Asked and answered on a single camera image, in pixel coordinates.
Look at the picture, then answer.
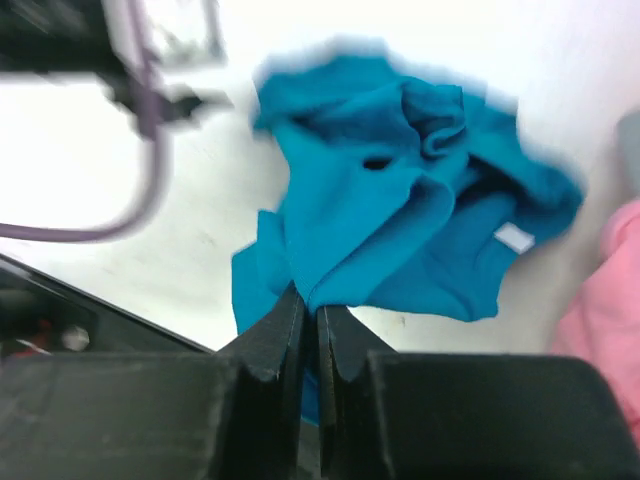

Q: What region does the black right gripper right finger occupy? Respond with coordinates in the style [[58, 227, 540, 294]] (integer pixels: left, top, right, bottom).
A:
[[317, 306, 639, 479]]

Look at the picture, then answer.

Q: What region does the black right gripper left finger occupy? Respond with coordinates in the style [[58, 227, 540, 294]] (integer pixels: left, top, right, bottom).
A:
[[1, 287, 305, 479]]

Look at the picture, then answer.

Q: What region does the bright blue t-shirt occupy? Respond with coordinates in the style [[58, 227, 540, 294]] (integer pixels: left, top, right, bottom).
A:
[[230, 37, 586, 426]]

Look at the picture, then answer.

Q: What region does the pink t-shirt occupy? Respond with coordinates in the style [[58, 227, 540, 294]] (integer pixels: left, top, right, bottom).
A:
[[551, 199, 639, 440]]

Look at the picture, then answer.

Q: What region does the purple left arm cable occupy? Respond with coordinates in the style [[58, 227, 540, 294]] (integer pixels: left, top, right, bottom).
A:
[[0, 0, 174, 245]]

